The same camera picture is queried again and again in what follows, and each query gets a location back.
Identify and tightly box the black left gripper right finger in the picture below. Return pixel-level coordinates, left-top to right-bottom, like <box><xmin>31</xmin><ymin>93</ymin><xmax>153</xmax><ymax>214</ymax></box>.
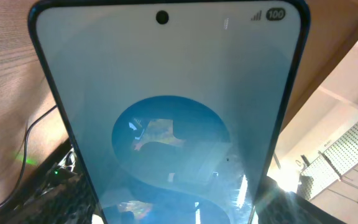
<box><xmin>255</xmin><ymin>177</ymin><xmax>344</xmax><ymax>224</ymax></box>

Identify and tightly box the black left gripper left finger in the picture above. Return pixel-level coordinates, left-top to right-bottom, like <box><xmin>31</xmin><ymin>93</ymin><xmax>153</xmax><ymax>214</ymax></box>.
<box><xmin>0</xmin><ymin>175</ymin><xmax>96</xmax><ymax>224</ymax></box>

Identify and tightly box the black charging cable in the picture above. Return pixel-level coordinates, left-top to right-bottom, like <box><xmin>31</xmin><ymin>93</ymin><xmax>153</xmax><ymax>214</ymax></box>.
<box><xmin>0</xmin><ymin>105</ymin><xmax>58</xmax><ymax>212</ymax></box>

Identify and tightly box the blue Samsung smartphone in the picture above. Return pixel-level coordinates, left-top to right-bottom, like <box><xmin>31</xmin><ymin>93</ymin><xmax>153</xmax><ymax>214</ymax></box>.
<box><xmin>27</xmin><ymin>1</ymin><xmax>311</xmax><ymax>223</ymax></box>

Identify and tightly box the white pegboard panel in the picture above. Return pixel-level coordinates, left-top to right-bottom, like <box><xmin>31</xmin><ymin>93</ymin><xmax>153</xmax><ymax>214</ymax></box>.
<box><xmin>297</xmin><ymin>122</ymin><xmax>358</xmax><ymax>200</ymax></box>

